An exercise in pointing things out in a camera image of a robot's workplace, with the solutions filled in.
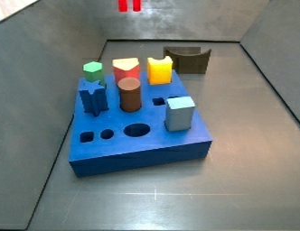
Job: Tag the red two-legged block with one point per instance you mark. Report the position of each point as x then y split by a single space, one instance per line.
134 4

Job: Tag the blue foam shape board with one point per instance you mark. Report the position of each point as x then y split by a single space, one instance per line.
118 141

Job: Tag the light blue square block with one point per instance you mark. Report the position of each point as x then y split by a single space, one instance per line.
180 113

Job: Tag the brown cylinder block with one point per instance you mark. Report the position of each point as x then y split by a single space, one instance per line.
130 99

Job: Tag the dark blue star block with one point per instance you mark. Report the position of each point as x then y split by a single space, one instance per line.
93 94

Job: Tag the yellow arch block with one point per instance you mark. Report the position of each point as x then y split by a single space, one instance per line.
160 70

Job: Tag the black curved stand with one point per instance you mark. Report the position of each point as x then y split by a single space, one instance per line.
189 59

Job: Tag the green hexagon block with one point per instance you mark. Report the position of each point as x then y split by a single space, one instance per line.
93 72

